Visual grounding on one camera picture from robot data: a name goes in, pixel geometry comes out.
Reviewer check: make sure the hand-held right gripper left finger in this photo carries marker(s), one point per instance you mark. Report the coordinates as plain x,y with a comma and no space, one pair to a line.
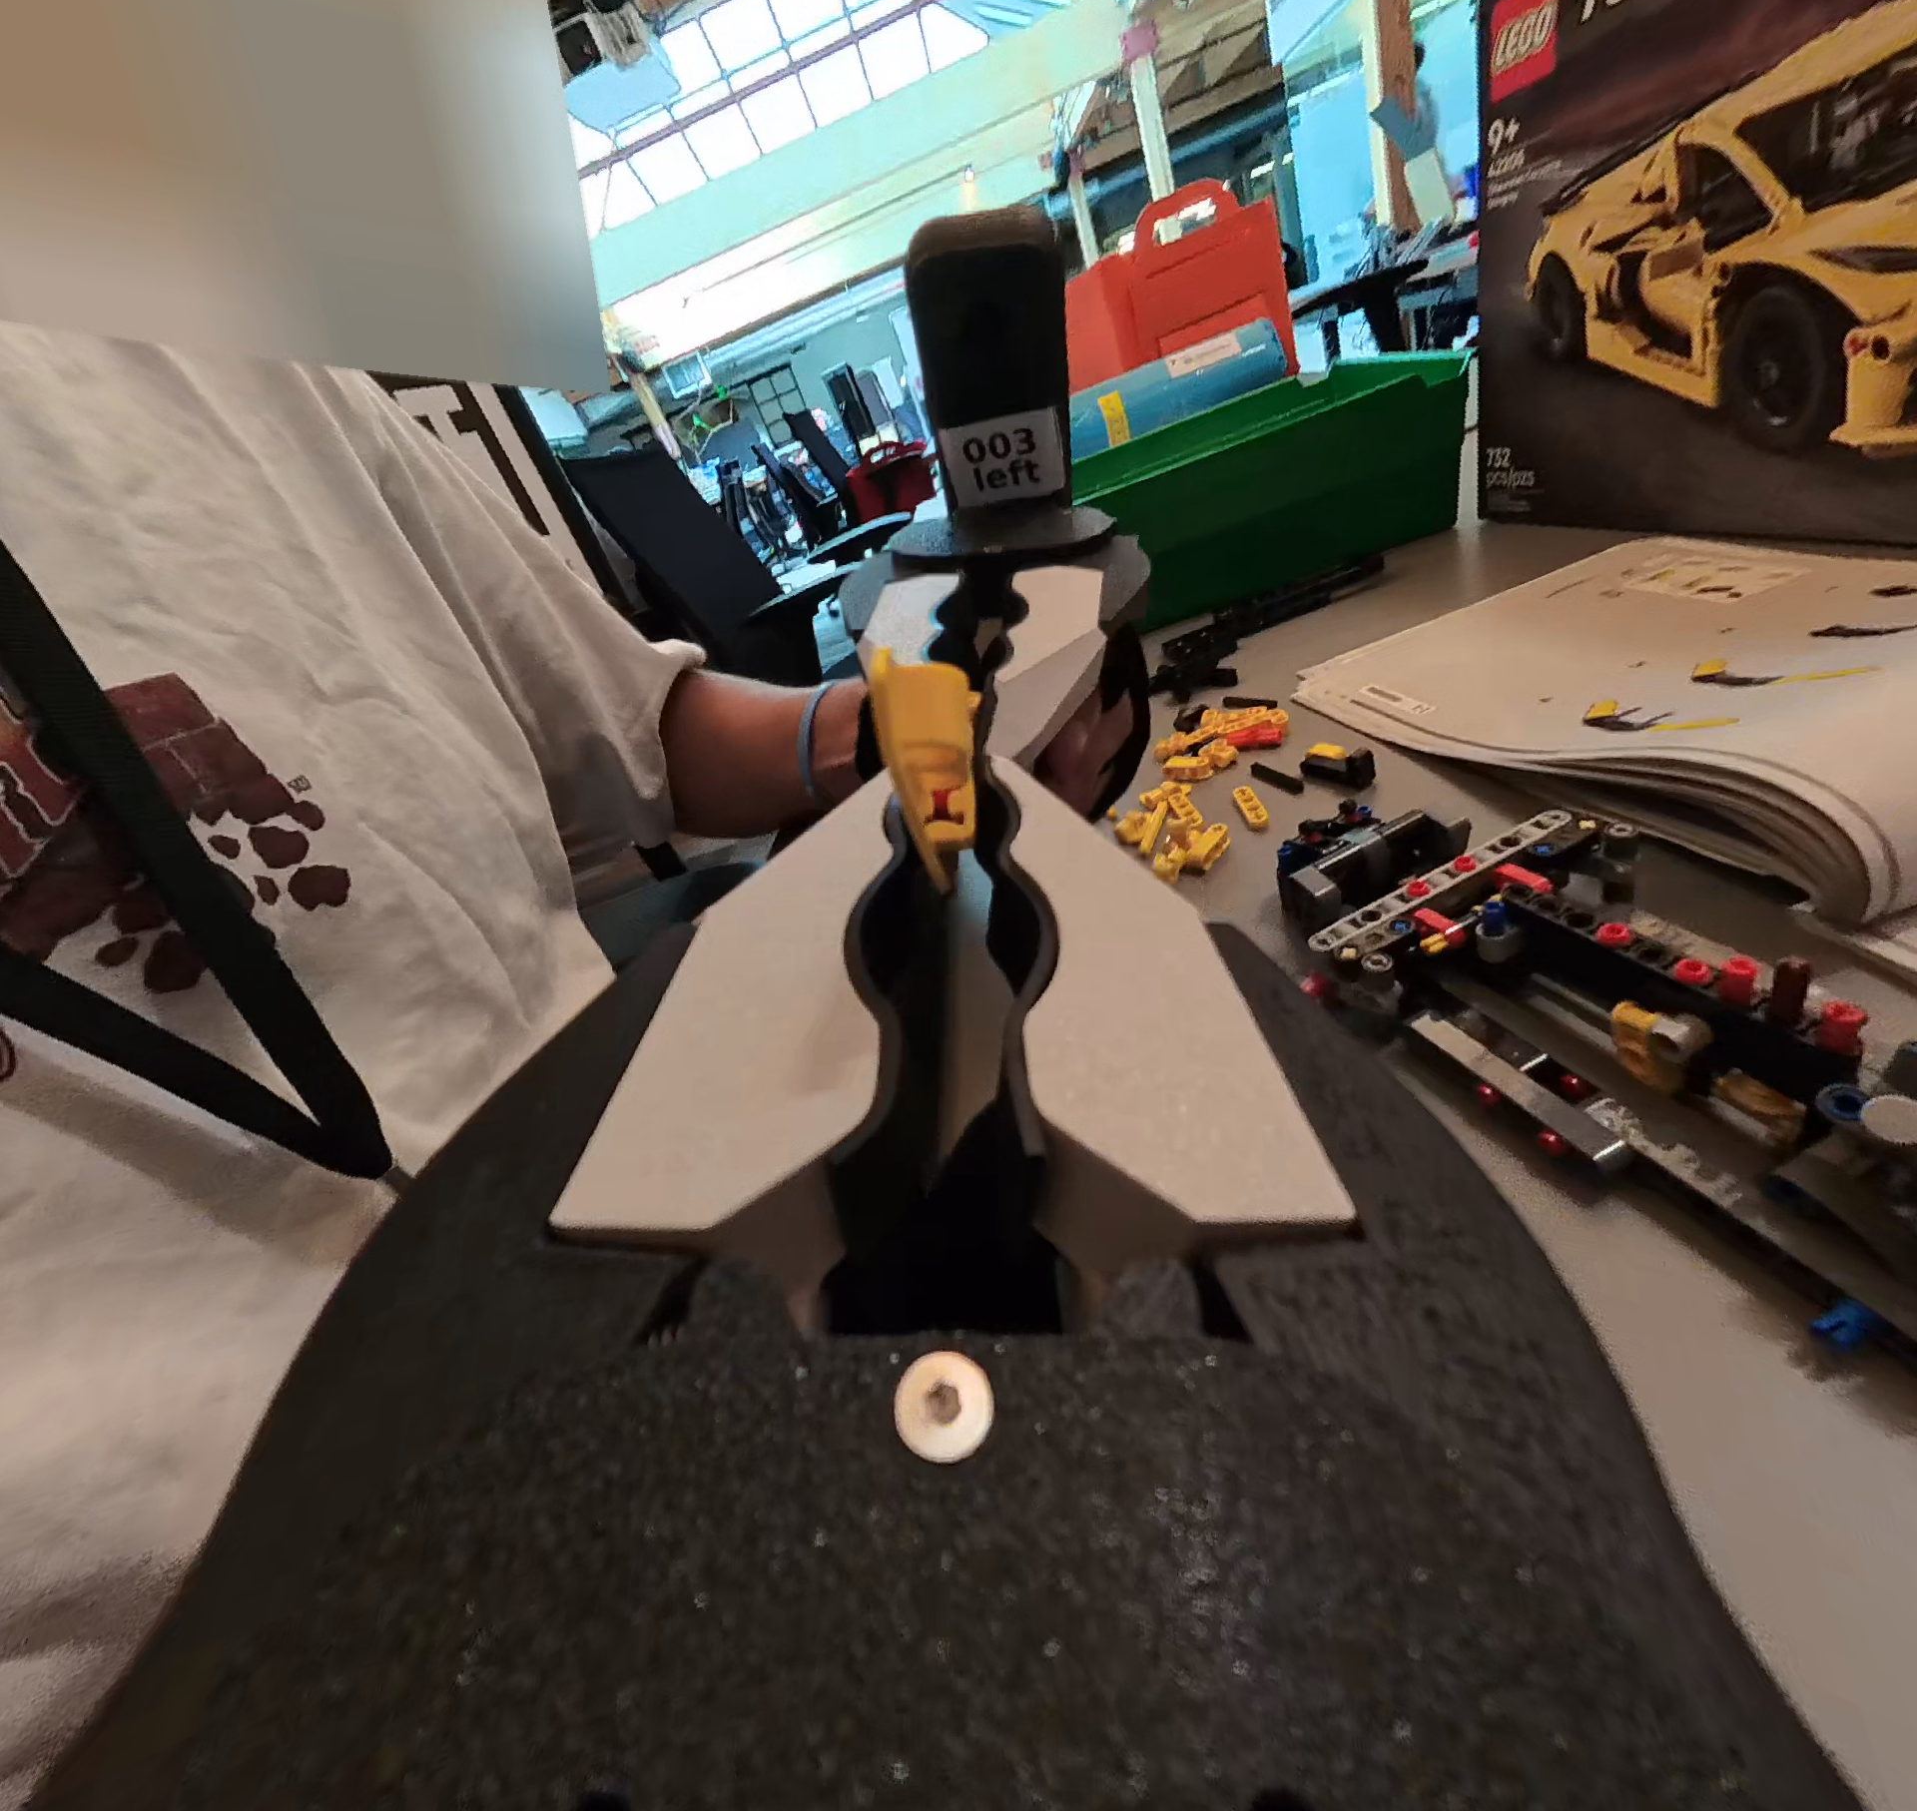
748,1063

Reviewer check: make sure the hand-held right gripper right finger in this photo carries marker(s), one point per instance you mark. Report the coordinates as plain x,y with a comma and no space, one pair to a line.
1153,1063

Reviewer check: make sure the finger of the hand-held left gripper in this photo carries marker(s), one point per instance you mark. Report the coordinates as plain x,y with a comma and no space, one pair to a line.
1055,643
913,613

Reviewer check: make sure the yellow lego panel piece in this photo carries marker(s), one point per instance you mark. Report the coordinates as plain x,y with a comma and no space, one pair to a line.
921,732

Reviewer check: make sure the person's left forearm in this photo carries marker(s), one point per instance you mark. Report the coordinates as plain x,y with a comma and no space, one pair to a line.
735,761

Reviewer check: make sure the pile of yellow lego pieces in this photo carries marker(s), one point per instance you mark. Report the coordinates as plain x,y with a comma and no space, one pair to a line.
1182,831

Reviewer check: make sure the black lego pin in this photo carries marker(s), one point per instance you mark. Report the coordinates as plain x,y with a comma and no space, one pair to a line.
1277,777

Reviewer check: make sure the black yellow lego piece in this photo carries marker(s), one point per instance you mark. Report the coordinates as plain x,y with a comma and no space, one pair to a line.
1337,766

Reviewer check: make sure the lego car chassis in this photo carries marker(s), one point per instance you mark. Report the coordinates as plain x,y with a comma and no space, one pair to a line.
1573,944

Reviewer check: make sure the lego set box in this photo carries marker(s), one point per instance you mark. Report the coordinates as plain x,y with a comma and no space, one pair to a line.
1692,194

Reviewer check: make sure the blue lego connector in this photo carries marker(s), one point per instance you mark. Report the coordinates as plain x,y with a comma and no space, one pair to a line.
1844,1322

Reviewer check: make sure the person's left hand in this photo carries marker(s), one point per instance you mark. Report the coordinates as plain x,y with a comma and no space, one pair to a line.
1102,746

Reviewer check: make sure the red office chair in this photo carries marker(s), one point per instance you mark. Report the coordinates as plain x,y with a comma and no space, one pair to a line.
887,478

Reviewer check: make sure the blue wristband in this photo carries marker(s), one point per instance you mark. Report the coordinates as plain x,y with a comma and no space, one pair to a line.
809,746

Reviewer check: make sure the blue roll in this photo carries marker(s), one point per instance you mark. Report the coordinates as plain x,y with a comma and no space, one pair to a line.
1182,389

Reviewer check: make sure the red plastic case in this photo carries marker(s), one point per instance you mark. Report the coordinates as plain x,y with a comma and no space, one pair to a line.
1197,283

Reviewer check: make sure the green plastic bin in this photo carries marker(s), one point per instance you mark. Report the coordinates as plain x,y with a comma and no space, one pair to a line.
1288,478

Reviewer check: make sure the ceiling mounted heater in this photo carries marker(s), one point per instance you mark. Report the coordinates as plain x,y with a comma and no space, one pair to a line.
598,29

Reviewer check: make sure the framed black white marker sign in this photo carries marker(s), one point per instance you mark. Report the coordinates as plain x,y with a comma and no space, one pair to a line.
449,417

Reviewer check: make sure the person's white printed shirt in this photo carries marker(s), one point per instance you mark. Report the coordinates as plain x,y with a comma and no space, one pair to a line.
373,613

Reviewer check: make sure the instruction booklet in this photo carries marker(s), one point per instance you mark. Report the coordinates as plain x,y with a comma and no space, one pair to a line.
1647,671

